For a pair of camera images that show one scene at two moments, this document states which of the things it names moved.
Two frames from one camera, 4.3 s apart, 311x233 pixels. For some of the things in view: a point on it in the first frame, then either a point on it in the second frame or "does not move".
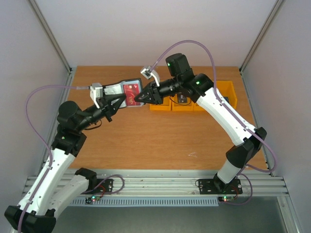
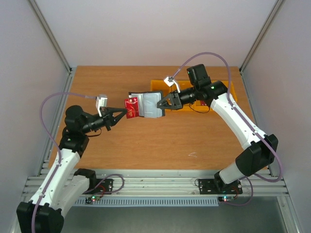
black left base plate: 106,187 does not move
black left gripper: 108,105 → 108,117
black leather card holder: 131,89 → 147,102
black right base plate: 216,186 does not move
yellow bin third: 197,108 does not move
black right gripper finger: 146,95 → 166,102
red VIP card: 130,90 → 131,105
